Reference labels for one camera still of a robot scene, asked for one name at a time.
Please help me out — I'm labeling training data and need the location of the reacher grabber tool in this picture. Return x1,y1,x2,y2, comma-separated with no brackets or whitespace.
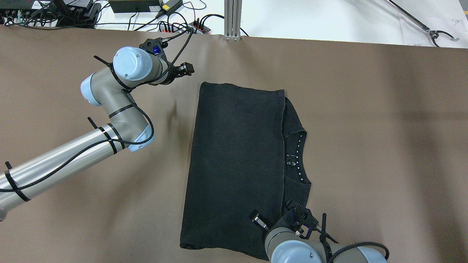
385,0,460,47

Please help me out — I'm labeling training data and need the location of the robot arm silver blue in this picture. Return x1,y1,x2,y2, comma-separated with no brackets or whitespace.
0,47,194,220
250,207,389,263

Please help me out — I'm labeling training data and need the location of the black power strip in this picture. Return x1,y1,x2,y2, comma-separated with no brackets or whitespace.
156,21,212,35

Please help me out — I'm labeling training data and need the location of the black power adapter box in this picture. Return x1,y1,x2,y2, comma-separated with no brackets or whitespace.
108,0,163,14

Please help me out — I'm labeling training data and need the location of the black t-shirt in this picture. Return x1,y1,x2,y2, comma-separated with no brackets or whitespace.
180,82,311,260

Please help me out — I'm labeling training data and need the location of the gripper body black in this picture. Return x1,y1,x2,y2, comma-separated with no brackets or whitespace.
267,208,315,238
150,62,194,85

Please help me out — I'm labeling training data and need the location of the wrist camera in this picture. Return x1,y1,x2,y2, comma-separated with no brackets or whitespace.
285,200,322,240
139,37,168,62

